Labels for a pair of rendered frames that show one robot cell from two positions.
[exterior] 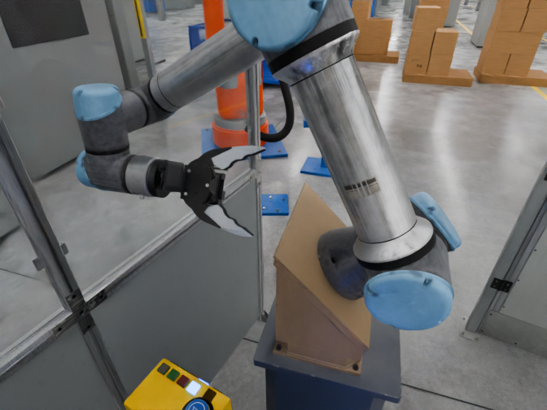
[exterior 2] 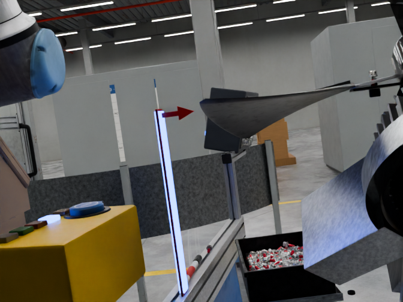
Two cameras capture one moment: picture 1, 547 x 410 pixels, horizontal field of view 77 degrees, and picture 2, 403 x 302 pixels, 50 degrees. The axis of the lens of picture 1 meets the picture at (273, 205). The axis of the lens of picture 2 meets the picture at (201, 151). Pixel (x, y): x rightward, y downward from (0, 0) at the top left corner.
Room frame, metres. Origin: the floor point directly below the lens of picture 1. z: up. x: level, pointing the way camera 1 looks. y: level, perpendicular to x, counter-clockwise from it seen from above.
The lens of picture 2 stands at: (0.26, 0.66, 1.17)
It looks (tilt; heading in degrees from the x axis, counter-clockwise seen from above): 4 degrees down; 257
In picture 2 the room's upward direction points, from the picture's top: 8 degrees counter-clockwise
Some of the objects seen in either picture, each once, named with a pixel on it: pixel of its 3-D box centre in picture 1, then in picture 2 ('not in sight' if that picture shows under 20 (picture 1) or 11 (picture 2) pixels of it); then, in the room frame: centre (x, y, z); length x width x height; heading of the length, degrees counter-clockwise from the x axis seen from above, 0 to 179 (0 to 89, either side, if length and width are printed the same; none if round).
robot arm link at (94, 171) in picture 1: (111, 169); not in sight; (0.58, 0.31, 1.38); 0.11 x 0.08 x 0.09; 76
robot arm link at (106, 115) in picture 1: (108, 116); not in sight; (0.60, 0.30, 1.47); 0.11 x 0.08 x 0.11; 159
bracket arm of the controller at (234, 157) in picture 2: not in sight; (234, 154); (-0.15, -0.64, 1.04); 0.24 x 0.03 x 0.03; 60
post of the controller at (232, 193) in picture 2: not in sight; (231, 186); (-0.10, -0.55, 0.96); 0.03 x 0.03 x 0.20; 60
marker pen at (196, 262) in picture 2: not in sight; (191, 269); (0.11, -0.18, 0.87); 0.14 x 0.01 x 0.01; 64
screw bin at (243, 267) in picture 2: not in sight; (280, 265); (-0.07, -0.15, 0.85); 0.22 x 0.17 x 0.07; 76
